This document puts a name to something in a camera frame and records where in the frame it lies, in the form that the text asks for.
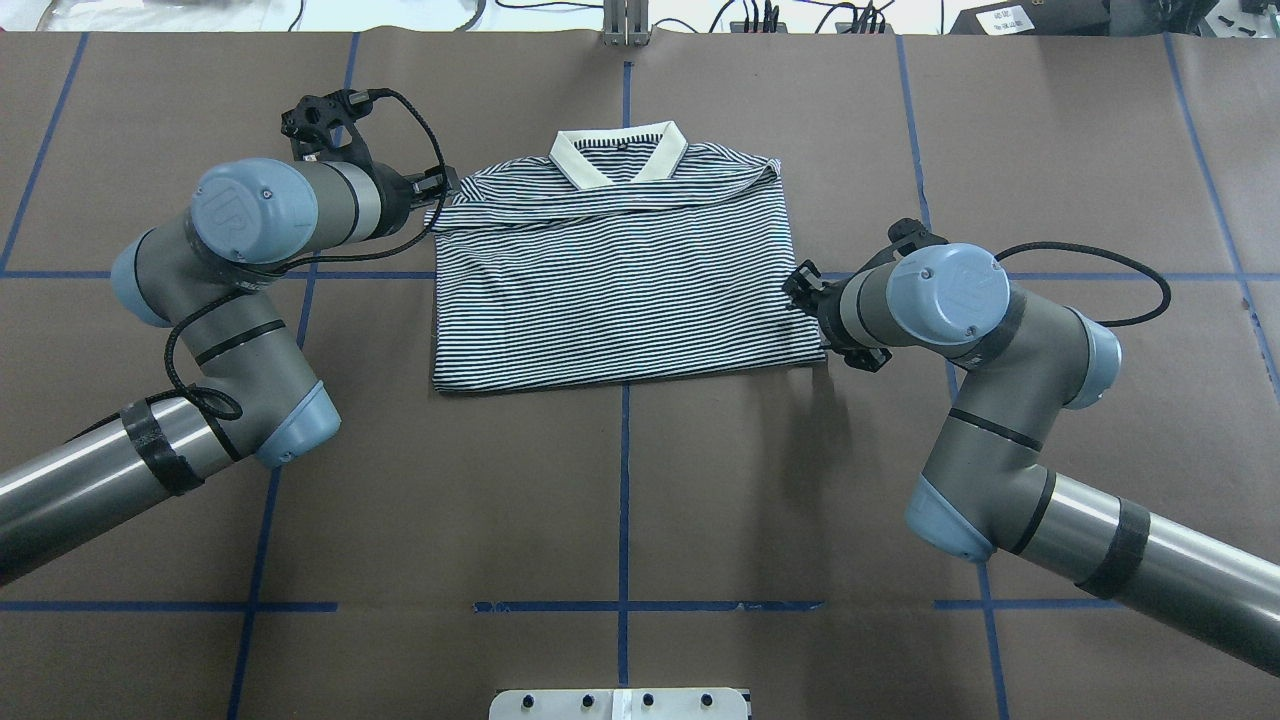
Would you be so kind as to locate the black box with white label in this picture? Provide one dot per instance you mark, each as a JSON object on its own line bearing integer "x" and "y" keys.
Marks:
{"x": 1042, "y": 18}

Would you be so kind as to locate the aluminium extrusion frame post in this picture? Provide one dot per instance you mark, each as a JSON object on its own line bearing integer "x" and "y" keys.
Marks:
{"x": 626, "y": 23}

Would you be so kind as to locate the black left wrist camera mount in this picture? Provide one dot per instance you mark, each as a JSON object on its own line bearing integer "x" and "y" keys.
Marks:
{"x": 323, "y": 128}

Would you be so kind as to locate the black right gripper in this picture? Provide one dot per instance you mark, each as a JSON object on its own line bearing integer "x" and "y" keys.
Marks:
{"x": 829, "y": 306}

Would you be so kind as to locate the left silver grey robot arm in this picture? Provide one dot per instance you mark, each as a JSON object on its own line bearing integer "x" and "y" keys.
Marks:
{"x": 240, "y": 385}

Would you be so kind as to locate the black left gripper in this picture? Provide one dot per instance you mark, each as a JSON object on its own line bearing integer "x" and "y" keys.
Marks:
{"x": 397, "y": 196}

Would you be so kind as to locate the navy white striped polo shirt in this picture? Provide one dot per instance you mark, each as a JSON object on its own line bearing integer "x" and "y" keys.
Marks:
{"x": 621, "y": 255}

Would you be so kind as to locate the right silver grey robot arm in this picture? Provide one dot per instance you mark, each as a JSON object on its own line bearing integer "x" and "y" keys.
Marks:
{"x": 984, "y": 488}

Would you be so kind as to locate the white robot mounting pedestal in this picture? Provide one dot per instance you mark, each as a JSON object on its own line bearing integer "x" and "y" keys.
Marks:
{"x": 622, "y": 703}

